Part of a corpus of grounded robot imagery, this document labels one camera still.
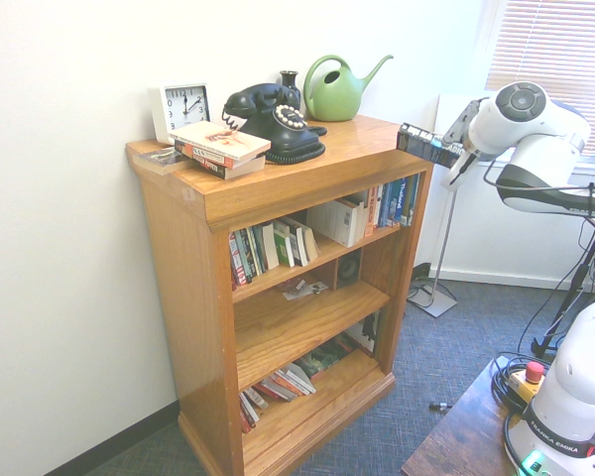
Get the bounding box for white panel on metal stand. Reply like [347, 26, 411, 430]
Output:
[406, 91, 477, 318]

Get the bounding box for green cover paperback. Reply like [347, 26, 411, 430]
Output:
[297, 339, 359, 382]

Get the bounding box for book with red title spine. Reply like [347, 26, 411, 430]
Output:
[191, 154, 268, 180]

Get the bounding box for dark cover paperback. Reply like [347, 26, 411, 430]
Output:
[132, 146, 193, 177]

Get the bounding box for red emergency stop button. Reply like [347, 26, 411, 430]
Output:
[507, 360, 547, 404]

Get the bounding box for blue Darwin's Radio paperback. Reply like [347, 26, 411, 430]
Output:
[398, 122, 466, 169]

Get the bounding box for black rotary telephone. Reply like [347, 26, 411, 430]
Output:
[221, 82, 329, 166]

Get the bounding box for dark blue spine book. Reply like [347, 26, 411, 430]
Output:
[380, 181, 396, 229]

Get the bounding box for black folding stand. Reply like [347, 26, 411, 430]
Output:
[531, 185, 595, 359]

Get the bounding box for pink spine book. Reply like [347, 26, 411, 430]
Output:
[365, 187, 377, 239]

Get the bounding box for black cable bundle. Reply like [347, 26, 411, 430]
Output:
[490, 350, 532, 422]

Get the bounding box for white window blinds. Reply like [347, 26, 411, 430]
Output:
[484, 0, 595, 161]

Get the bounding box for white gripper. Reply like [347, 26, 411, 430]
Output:
[440, 97, 488, 190]

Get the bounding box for wooden bookshelf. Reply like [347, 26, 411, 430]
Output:
[125, 114, 433, 476]

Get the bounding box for loose paper scraps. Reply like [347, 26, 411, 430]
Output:
[281, 278, 329, 302]

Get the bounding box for blue Thailand book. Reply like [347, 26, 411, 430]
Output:
[392, 178, 411, 227]

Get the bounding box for small grey speaker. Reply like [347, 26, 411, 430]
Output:
[336, 249, 364, 290]

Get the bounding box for green plastic watering can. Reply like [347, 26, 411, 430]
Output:
[302, 54, 395, 123]

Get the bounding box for cream book with red picture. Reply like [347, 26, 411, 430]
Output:
[168, 120, 273, 163]

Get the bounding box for black glossy vase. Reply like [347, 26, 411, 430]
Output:
[279, 69, 302, 108]

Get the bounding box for book with striped spine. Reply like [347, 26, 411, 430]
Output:
[173, 140, 267, 171]

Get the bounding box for white square clock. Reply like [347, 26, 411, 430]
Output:
[146, 82, 212, 145]

